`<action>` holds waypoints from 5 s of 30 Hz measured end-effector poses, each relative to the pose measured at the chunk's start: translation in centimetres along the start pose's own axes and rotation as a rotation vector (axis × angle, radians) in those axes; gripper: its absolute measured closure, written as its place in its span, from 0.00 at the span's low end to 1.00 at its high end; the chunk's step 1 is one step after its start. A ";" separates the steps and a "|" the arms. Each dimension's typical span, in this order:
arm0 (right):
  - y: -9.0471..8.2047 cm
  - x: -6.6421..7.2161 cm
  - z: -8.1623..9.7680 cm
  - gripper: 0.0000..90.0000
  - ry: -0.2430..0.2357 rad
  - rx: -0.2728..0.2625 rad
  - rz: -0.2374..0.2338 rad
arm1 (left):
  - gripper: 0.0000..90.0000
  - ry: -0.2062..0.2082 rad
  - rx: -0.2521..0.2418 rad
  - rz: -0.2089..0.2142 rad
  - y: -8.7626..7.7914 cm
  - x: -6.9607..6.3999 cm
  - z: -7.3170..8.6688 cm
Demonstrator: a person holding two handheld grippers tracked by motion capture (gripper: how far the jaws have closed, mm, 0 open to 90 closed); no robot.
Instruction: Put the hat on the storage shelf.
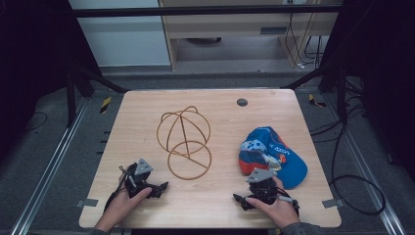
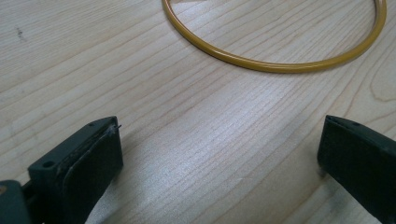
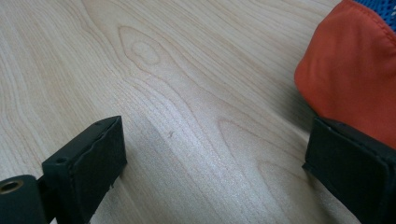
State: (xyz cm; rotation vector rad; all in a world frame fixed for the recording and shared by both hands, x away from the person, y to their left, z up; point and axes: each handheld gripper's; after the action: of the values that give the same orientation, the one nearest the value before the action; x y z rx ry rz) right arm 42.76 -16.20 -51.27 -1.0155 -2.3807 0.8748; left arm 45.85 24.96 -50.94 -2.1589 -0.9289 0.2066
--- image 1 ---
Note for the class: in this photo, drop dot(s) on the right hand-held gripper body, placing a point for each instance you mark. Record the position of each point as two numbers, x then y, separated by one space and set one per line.
262 187

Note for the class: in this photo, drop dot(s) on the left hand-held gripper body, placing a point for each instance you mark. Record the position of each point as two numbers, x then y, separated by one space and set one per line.
138 181

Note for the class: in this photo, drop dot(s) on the blue baseball cap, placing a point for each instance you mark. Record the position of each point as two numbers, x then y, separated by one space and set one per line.
277 156

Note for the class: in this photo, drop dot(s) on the person's right hand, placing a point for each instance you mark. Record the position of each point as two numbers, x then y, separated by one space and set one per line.
277 212

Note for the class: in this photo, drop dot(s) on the person's left hand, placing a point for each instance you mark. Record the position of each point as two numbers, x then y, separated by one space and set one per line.
122 205

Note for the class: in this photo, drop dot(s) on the grey tape strip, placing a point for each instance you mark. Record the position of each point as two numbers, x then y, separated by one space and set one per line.
87 202
332 203

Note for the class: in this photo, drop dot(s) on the white cabinet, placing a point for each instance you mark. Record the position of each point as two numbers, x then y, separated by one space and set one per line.
124 39

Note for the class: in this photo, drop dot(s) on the light wooden desk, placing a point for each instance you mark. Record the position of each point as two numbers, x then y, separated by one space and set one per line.
228 29

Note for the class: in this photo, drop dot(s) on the aluminium floor rail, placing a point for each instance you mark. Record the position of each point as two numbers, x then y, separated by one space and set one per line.
365 166
49 166

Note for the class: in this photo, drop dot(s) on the black metal frame stand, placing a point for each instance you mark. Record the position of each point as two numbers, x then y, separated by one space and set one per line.
81 78
332 78

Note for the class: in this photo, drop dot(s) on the black horizontal frame bar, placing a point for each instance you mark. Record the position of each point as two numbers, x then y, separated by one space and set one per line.
202 10

